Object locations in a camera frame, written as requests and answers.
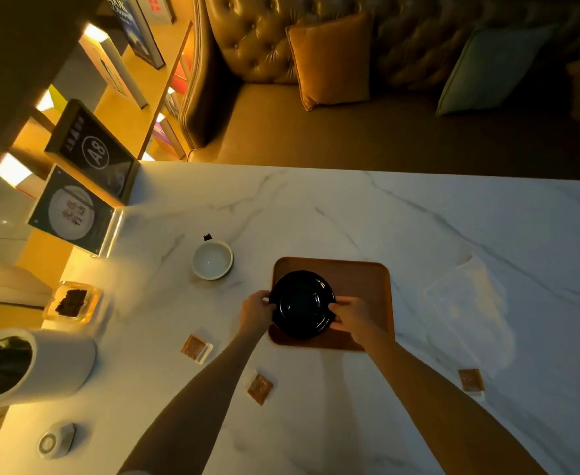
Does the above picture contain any white book with red squares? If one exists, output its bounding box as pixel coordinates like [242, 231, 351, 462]
[134, 0, 177, 24]

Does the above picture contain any person's right forearm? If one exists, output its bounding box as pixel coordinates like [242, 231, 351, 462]
[355, 326, 548, 475]

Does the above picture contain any blue cover book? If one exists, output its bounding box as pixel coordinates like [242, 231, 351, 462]
[106, 0, 166, 70]

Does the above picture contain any pale green cushion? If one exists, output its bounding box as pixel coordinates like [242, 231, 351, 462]
[436, 24, 558, 117]

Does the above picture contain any small white round device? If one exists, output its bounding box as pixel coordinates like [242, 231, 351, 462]
[38, 423, 76, 460]

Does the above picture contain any black table sign with circle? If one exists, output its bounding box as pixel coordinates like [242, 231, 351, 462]
[45, 99, 141, 206]

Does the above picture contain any brown tufted leather sofa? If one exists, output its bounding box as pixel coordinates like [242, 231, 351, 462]
[179, 0, 580, 181]

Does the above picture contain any white cup with dark handle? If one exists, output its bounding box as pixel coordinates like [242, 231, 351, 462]
[192, 234, 234, 281]

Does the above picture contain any black plate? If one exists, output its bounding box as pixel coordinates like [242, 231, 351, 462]
[269, 271, 337, 340]

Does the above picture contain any person's left forearm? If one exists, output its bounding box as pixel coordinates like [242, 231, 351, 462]
[118, 325, 271, 475]

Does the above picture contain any white tall book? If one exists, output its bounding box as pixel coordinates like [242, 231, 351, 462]
[78, 24, 148, 109]

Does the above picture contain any white napkin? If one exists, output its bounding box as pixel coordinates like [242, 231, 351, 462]
[425, 254, 516, 379]

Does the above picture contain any small brown sachet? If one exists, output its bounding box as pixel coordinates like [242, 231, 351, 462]
[458, 369, 486, 394]
[247, 373, 274, 406]
[180, 334, 214, 364]

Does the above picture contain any wooden bookshelf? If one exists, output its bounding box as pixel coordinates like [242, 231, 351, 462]
[0, 0, 194, 312]

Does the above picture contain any brown wooden tray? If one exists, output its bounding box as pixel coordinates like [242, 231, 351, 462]
[268, 257, 395, 352]

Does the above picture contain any row of colourful books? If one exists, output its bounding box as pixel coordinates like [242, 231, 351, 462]
[151, 54, 194, 161]

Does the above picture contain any glass ashtray with dark contents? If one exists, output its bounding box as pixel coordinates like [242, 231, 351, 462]
[43, 281, 103, 325]

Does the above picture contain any person's right hand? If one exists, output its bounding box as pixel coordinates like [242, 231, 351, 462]
[328, 296, 386, 348]

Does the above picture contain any acrylic sign with white disc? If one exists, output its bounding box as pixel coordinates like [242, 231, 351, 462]
[26, 164, 124, 258]

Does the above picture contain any person's left hand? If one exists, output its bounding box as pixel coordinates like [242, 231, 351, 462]
[240, 290, 277, 339]

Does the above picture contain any white cylindrical bin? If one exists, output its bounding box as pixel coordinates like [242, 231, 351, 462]
[0, 327, 97, 407]

